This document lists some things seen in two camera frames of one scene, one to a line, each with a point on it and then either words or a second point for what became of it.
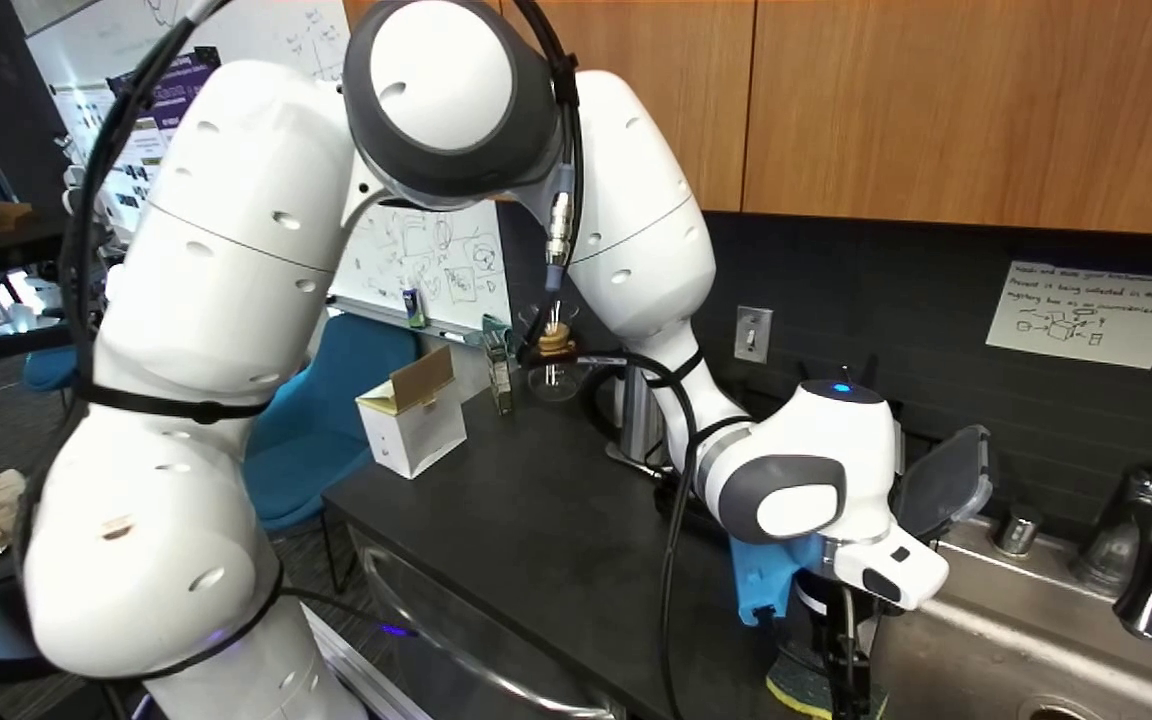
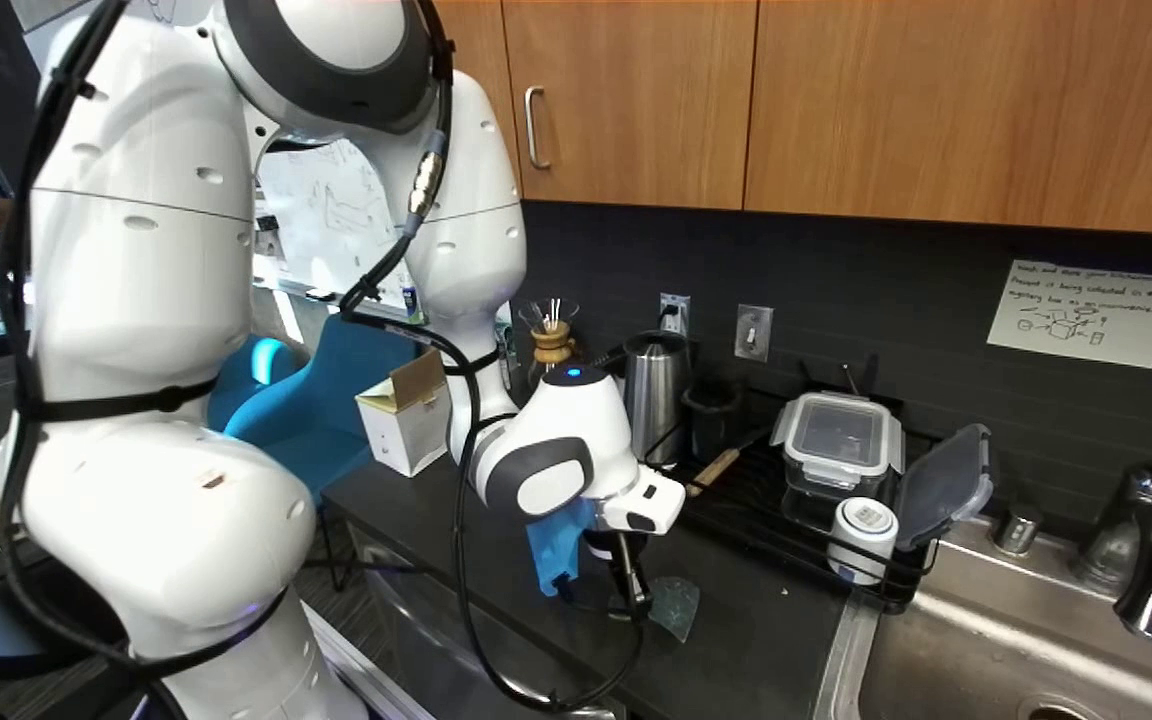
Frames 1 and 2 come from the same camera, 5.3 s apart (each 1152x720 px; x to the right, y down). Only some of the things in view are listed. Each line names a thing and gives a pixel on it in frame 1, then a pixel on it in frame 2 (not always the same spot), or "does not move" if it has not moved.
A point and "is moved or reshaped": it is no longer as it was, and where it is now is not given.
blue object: [764, 569] → [557, 537]
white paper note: [1084, 312] does not move
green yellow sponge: [801, 682] is moved or reshaped
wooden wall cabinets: [1042, 115] does not move
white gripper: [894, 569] → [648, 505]
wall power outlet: [754, 333] does not move
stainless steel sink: [1020, 629] does not move
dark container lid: [946, 483] does not move
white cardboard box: [414, 417] does not move
